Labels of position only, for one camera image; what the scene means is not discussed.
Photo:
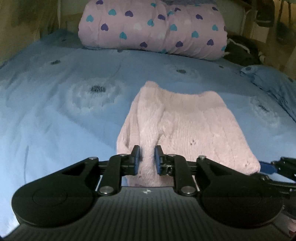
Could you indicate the black and white garment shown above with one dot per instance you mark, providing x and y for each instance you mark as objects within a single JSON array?
[{"x": 242, "y": 51}]

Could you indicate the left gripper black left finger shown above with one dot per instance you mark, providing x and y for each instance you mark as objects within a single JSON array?
[{"x": 66, "y": 196}]

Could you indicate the blue dandelion pillow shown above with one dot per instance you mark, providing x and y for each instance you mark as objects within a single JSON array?
[{"x": 276, "y": 84}]

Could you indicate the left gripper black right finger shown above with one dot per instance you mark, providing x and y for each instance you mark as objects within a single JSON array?
[{"x": 227, "y": 196}]

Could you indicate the blue dandelion bed sheet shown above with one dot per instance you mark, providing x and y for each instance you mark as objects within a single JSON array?
[{"x": 61, "y": 103}]

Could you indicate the person's right hand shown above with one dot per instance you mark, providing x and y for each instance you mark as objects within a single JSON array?
[{"x": 286, "y": 224}]

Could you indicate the pink heart-print folded quilt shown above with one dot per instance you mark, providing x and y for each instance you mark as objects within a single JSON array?
[{"x": 194, "y": 30}]

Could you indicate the pink knit sweater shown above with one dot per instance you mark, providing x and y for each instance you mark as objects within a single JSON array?
[{"x": 188, "y": 125}]

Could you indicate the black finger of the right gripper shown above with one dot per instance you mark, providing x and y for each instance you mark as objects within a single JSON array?
[{"x": 285, "y": 167}]

